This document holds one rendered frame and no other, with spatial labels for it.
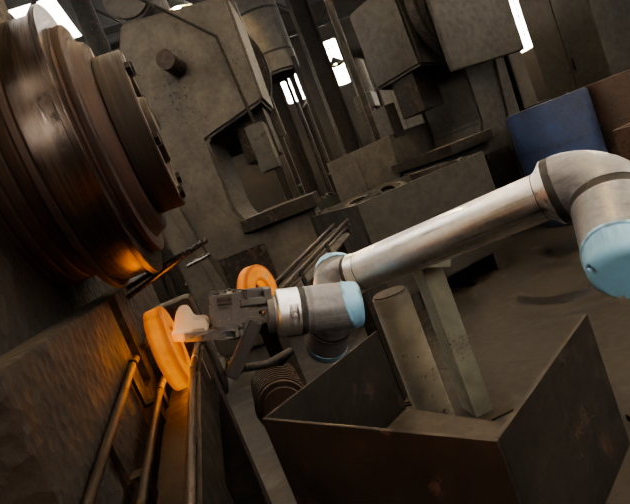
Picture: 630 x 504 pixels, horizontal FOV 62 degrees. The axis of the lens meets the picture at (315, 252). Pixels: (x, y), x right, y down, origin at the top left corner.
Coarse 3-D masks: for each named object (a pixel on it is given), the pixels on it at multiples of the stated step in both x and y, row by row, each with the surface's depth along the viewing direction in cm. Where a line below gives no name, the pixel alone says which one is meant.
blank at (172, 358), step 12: (156, 312) 92; (144, 324) 90; (156, 324) 90; (168, 324) 95; (156, 336) 89; (168, 336) 90; (156, 348) 88; (168, 348) 88; (180, 348) 99; (156, 360) 88; (168, 360) 88; (180, 360) 91; (168, 372) 89; (180, 372) 90; (180, 384) 91
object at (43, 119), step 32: (0, 32) 74; (32, 32) 71; (0, 64) 70; (32, 64) 70; (32, 96) 69; (64, 96) 72; (32, 128) 69; (64, 128) 70; (64, 160) 70; (64, 192) 71; (96, 192) 72; (96, 224) 75; (96, 256) 79; (128, 256) 82; (160, 256) 101
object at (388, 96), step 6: (384, 90) 600; (390, 90) 584; (384, 96) 607; (390, 96) 591; (384, 102) 614; (390, 102) 597; (396, 102) 581; (396, 108) 588; (420, 114) 536; (402, 120) 585; (408, 120) 570; (414, 120) 555; (420, 120) 542; (426, 120) 535; (408, 126) 576
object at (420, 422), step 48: (576, 336) 46; (336, 384) 61; (384, 384) 67; (576, 384) 45; (288, 432) 52; (336, 432) 46; (384, 432) 42; (432, 432) 62; (480, 432) 59; (528, 432) 38; (576, 432) 43; (624, 432) 50; (288, 480) 55; (336, 480) 49; (384, 480) 44; (432, 480) 40; (480, 480) 37; (528, 480) 37; (576, 480) 42
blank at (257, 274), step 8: (256, 264) 146; (240, 272) 143; (248, 272) 142; (256, 272) 145; (264, 272) 148; (240, 280) 141; (248, 280) 141; (256, 280) 144; (264, 280) 147; (272, 280) 151; (240, 288) 140; (272, 288) 150
